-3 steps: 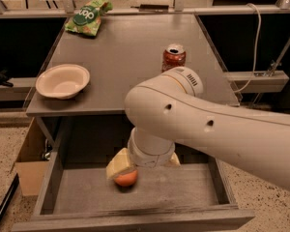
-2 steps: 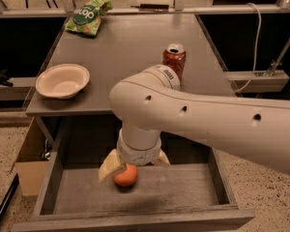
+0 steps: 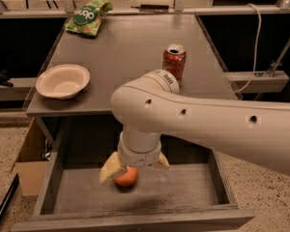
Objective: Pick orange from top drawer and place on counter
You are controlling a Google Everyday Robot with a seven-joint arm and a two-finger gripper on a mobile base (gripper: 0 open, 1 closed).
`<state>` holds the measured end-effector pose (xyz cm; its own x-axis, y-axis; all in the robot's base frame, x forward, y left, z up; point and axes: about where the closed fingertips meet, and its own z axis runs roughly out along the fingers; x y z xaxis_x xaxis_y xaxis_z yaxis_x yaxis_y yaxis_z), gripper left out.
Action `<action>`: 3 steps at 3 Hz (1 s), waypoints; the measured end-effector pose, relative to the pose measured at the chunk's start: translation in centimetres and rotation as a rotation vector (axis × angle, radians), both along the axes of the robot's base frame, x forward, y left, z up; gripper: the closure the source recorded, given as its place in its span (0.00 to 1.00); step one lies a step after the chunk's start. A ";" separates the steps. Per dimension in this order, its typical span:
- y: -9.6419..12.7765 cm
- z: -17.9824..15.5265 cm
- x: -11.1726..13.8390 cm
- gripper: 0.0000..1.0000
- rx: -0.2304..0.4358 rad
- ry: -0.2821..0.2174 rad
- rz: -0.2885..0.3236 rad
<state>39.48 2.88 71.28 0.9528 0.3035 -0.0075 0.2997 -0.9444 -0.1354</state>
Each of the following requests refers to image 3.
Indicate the green chip bag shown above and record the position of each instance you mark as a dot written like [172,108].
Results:
[89,19]

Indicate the metal frame rail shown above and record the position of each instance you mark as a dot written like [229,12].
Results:
[244,38]

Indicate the open grey top drawer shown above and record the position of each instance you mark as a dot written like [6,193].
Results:
[193,195]

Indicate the black object at left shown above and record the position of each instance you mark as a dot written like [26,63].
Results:
[4,79]

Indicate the white paper bowl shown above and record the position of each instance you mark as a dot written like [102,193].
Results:
[62,82]

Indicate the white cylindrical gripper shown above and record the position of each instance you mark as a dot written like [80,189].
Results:
[139,159]

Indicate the cardboard box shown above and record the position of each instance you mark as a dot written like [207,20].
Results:
[29,164]

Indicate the orange fruit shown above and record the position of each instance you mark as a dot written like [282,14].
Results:
[128,179]

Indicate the orange soda can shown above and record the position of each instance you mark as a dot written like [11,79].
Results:
[174,61]

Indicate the black tool on rail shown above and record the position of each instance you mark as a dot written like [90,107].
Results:
[151,8]

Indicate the grey cabinet counter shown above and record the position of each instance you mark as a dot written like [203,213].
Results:
[126,48]

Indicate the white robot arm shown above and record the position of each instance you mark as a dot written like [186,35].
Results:
[150,106]

